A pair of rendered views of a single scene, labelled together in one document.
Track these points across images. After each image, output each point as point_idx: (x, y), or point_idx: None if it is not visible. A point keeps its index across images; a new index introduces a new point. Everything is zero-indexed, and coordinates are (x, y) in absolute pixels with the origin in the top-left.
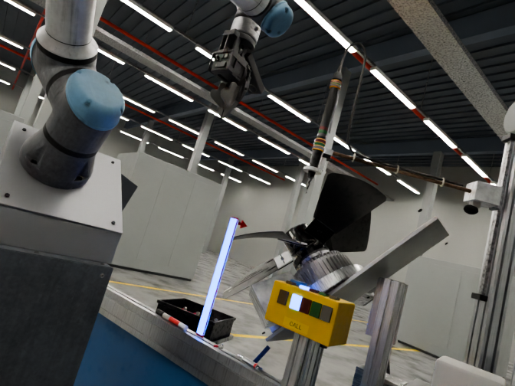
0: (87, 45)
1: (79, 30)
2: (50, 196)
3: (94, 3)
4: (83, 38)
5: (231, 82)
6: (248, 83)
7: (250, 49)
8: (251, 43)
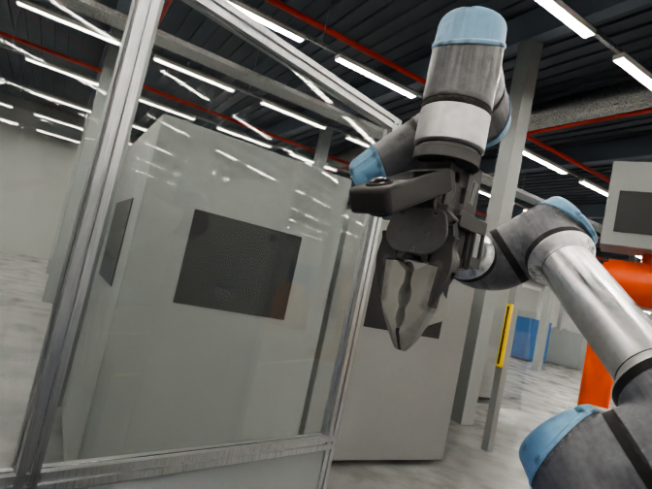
0: (617, 374)
1: (602, 363)
2: None
3: (586, 321)
4: (608, 370)
5: (413, 267)
6: (379, 247)
7: (420, 158)
8: (416, 165)
